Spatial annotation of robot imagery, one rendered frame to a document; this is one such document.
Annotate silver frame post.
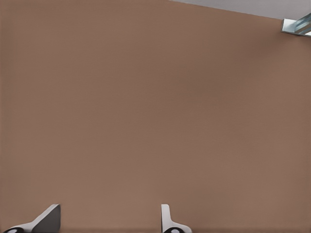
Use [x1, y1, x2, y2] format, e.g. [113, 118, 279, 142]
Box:
[281, 10, 311, 37]

